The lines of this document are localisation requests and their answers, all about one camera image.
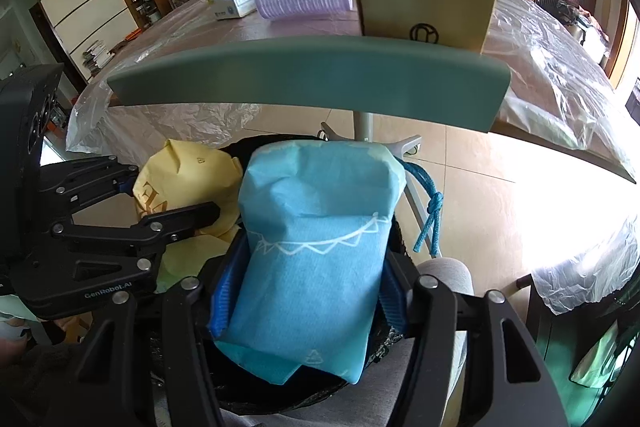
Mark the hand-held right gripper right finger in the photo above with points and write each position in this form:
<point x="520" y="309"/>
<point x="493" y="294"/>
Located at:
<point x="395" y="307"/>

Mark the grey table pedestal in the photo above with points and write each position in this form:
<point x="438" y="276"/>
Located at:
<point x="362" y="127"/>

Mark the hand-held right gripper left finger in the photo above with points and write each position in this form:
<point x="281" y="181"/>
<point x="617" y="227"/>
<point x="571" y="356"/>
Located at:
<point x="222" y="304"/>

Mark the pale yellow paper bag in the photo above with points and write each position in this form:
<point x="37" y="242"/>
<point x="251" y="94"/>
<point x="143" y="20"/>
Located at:
<point x="200" y="172"/>

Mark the clear plastic sheet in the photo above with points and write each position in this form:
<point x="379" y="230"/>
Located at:
<point x="540" y="57"/>
<point x="585" y="267"/>

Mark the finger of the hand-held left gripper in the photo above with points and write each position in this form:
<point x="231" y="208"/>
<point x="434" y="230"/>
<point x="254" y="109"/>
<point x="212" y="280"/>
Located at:
<point x="100" y="179"/>
<point x="165" y="219"/>

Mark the grey-green table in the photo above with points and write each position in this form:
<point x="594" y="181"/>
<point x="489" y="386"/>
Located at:
<point x="300" y="72"/>

